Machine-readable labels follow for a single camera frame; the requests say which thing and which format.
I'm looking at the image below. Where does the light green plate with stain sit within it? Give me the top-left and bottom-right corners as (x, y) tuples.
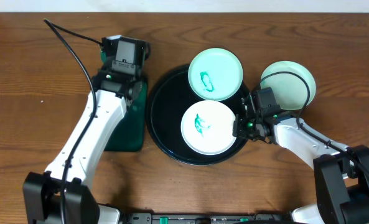
(260, 61), (317, 110)

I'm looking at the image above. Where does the pale green plate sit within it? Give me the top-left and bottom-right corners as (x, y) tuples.
(188, 48), (243, 101)

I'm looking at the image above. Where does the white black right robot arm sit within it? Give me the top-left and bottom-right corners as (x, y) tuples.
(233, 95), (369, 224)

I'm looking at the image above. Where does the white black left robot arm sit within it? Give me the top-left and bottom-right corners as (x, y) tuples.
(23, 35), (151, 223)

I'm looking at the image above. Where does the round black serving tray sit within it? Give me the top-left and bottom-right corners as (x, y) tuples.
(146, 64), (248, 166)

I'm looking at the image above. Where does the black rectangular water tray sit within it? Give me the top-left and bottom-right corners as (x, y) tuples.
(100, 49), (148, 152)

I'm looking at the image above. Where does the white plate with green stain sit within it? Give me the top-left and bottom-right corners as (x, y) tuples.
(180, 100), (236, 156)

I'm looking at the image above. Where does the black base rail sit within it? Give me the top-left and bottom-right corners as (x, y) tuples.
(118, 213), (295, 224)

